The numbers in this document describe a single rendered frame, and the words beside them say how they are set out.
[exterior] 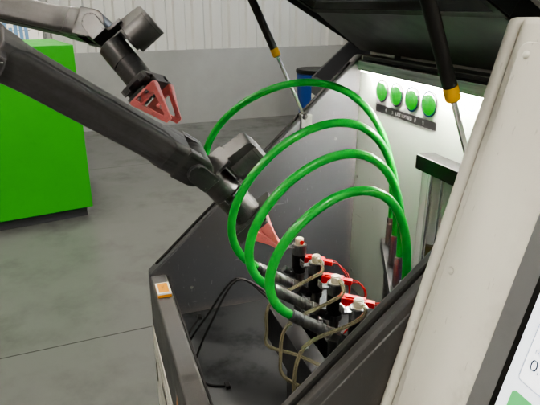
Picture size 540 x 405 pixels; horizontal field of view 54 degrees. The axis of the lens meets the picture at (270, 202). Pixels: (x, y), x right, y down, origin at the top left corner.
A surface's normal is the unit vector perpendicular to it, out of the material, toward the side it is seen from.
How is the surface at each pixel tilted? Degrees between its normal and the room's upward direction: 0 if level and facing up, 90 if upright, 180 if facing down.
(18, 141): 90
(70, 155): 90
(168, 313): 0
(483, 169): 76
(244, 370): 0
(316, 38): 90
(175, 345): 0
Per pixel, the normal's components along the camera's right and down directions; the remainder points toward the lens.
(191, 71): 0.38, 0.32
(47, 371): 0.00, -0.94
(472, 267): -0.92, -0.11
